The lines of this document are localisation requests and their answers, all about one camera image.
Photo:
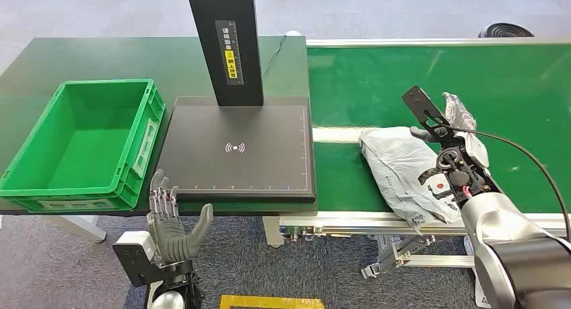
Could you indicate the black round ribbed object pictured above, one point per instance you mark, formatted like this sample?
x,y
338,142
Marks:
x,y
505,30

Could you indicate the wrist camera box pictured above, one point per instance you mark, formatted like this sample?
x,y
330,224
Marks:
x,y
421,102
134,253

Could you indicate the aluminium conveyor frame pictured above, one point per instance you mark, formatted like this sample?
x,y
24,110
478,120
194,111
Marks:
x,y
339,224

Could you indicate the black scanner column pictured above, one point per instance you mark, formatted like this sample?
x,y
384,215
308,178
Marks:
x,y
223,3

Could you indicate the white table leg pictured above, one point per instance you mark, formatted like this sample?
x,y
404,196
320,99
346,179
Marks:
x,y
272,231
78,226

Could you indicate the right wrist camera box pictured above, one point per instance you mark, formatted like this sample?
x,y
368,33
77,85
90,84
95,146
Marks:
x,y
421,102

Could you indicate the yellow floor tape marking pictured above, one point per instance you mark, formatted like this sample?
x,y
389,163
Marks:
x,y
272,301

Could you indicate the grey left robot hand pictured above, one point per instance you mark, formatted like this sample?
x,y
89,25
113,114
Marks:
x,y
171,235

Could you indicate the green plastic crate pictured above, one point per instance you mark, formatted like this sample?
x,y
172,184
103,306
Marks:
x,y
84,151

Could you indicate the black scanner base plate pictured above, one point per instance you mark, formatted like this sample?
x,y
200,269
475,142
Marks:
x,y
236,173

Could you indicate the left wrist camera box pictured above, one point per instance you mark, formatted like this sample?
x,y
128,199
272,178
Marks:
x,y
134,253

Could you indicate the black and yellow label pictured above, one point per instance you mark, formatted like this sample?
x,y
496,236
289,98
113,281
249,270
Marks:
x,y
230,52

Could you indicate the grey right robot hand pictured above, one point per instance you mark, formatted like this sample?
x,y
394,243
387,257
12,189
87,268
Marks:
x,y
459,115

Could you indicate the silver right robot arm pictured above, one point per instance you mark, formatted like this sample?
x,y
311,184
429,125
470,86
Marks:
x,y
499,235

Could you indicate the grey plastic courier package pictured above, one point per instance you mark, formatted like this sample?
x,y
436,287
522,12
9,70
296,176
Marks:
x,y
397,168

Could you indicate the green conveyor belt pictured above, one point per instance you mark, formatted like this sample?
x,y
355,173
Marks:
x,y
446,84

